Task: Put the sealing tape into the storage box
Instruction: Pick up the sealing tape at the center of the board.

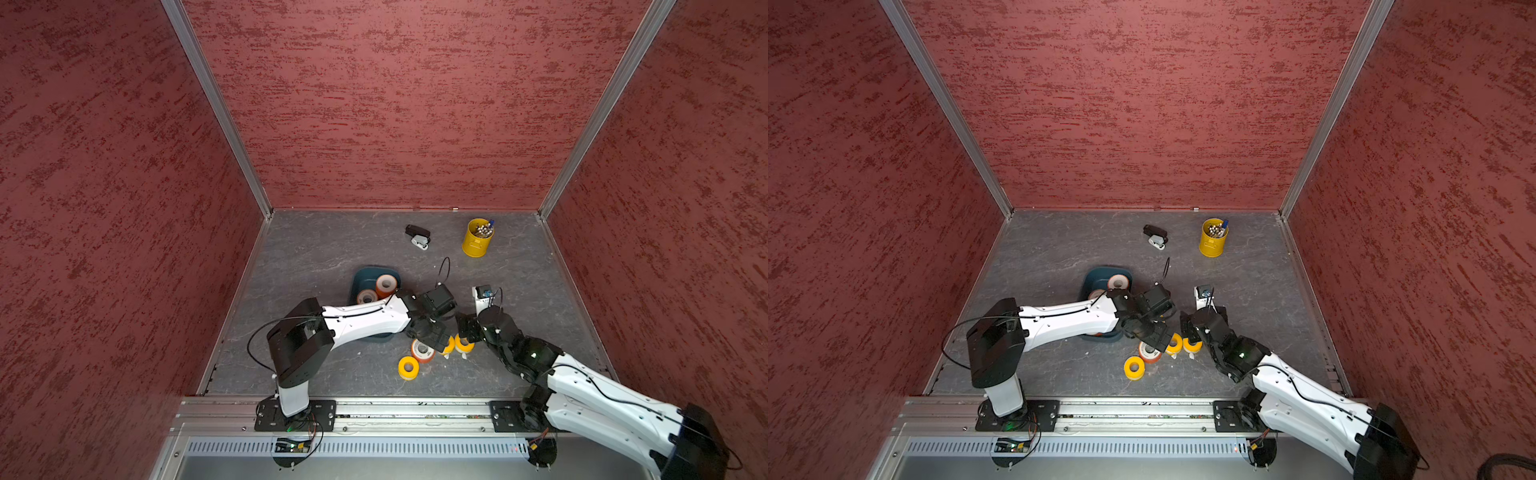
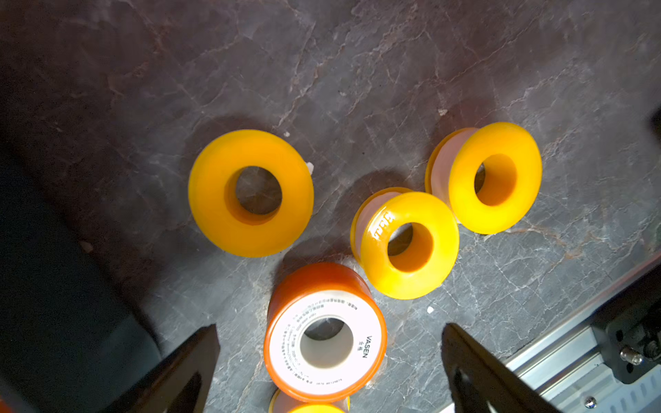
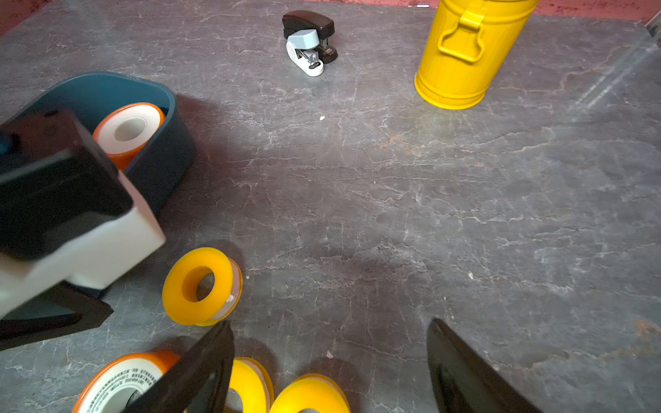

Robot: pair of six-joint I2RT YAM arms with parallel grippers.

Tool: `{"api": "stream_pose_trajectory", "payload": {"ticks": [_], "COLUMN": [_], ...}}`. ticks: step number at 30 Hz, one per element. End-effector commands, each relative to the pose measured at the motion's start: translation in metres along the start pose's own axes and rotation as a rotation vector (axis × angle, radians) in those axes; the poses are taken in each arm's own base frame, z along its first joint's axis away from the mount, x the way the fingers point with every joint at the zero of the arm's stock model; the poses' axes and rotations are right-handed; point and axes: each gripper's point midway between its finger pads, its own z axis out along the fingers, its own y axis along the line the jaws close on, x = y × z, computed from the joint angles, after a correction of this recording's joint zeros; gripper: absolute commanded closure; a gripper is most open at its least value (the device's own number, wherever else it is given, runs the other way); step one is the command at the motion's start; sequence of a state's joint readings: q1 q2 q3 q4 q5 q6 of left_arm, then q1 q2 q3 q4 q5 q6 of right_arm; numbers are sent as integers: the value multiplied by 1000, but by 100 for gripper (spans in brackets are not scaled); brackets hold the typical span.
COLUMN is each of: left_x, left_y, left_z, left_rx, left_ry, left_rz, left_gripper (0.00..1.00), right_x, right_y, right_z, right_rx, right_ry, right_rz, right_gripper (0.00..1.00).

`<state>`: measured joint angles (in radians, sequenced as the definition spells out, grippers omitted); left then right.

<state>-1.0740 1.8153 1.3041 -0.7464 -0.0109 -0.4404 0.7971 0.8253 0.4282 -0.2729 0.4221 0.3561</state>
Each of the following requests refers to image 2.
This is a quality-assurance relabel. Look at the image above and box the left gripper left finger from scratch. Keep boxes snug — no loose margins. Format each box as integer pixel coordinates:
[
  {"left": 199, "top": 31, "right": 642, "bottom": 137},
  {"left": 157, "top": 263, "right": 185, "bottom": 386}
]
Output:
[{"left": 104, "top": 325, "right": 220, "bottom": 412}]

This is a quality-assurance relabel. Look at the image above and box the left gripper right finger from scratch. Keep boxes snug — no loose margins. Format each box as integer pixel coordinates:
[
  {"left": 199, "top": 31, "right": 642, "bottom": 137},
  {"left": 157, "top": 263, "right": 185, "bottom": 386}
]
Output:
[{"left": 441, "top": 323, "right": 557, "bottom": 412}]

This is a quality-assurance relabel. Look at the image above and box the orange sealing tape roll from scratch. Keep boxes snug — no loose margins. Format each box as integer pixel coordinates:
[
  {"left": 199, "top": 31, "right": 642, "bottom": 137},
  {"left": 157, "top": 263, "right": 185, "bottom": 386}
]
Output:
[{"left": 263, "top": 263, "right": 387, "bottom": 403}]

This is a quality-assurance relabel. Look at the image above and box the yellow tape roll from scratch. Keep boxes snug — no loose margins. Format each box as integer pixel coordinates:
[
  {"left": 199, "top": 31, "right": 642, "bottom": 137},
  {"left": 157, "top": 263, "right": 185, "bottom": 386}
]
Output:
[
  {"left": 269, "top": 390, "right": 351, "bottom": 413},
  {"left": 424, "top": 122, "right": 542, "bottom": 235},
  {"left": 188, "top": 130, "right": 314, "bottom": 258},
  {"left": 350, "top": 187, "right": 460, "bottom": 300}
]

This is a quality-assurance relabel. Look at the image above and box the teal storage box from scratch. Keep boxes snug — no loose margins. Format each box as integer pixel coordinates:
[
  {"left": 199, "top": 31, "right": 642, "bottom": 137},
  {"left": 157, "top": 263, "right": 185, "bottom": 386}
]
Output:
[{"left": 1, "top": 154, "right": 161, "bottom": 412}]

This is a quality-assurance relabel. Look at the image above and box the aluminium front rail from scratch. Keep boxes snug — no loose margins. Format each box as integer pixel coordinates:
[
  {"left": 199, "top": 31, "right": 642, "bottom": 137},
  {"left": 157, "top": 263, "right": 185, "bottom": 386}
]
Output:
[{"left": 501, "top": 256, "right": 660, "bottom": 412}]

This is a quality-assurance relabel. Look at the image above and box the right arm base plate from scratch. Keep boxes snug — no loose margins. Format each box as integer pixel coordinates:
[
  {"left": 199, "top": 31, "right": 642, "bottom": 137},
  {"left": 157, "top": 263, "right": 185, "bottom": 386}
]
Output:
[{"left": 591, "top": 288, "right": 660, "bottom": 385}]

